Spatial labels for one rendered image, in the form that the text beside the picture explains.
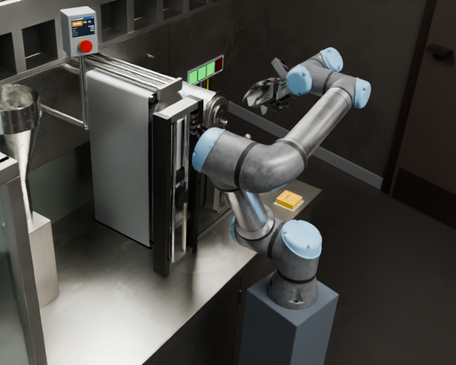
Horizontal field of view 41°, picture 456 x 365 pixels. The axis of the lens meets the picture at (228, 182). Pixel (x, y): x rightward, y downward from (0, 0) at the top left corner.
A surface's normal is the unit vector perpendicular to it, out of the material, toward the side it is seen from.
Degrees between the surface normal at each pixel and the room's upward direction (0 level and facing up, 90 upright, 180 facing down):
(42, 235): 90
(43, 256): 90
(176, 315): 0
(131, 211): 90
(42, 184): 90
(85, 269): 0
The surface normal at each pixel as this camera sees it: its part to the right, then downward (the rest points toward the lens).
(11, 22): 0.83, 0.35
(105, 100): -0.56, 0.43
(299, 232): 0.17, -0.78
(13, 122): 0.42, 0.52
